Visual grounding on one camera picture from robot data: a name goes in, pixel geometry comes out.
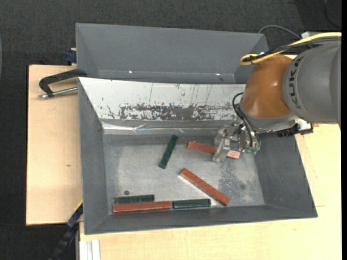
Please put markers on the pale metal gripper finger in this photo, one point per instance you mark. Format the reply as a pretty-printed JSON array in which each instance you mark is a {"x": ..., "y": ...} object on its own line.
[
  {"x": 218, "y": 139},
  {"x": 221, "y": 152}
]

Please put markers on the red-brown flat block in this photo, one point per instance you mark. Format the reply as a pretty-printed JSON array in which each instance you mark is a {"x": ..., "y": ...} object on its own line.
[
  {"x": 200, "y": 146},
  {"x": 204, "y": 186},
  {"x": 142, "y": 207}
]

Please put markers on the dark green flat block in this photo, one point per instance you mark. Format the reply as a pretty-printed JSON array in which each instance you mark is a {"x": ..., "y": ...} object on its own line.
[
  {"x": 191, "y": 203},
  {"x": 134, "y": 199},
  {"x": 168, "y": 152}
]

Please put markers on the grey metal bin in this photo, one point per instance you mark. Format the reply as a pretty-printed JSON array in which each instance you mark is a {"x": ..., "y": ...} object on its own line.
[{"x": 162, "y": 50}]

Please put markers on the pale wood flat board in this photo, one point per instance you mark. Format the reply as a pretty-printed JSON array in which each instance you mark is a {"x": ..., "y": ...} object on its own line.
[{"x": 51, "y": 145}]

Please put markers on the black cylinder on white bracket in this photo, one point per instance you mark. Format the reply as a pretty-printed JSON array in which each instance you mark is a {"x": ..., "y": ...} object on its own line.
[{"x": 291, "y": 131}]

